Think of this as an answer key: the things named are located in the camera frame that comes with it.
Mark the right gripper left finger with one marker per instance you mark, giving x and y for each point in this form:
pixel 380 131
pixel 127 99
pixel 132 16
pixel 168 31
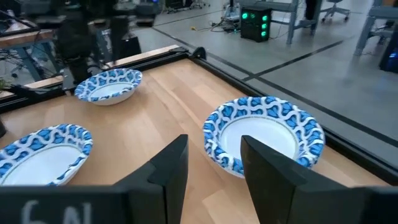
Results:
pixel 164 186

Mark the wooden top desk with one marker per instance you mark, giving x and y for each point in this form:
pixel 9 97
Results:
pixel 25 38

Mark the black aluminium table frame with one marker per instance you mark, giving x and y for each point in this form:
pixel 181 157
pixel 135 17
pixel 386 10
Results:
pixel 217 70

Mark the black box with blue light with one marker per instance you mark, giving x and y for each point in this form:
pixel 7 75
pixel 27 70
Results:
pixel 390 57

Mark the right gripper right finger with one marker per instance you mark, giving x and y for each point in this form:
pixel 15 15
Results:
pixel 280 193

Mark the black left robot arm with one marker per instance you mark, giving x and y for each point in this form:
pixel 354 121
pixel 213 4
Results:
pixel 74 40

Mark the office swivel chair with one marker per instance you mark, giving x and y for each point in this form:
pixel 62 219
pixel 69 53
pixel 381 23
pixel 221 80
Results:
pixel 334 9

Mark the grey desk leg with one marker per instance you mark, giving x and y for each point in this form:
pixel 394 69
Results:
pixel 365 31

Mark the computer tower with green lights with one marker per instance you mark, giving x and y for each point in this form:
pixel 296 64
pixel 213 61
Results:
pixel 255 26

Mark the blue patterned paper bowl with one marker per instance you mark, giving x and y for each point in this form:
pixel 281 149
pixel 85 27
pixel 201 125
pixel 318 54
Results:
pixel 93 81
pixel 280 109
pixel 40 140

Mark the grey metal workbench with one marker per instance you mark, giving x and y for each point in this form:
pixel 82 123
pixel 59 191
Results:
pixel 292 21

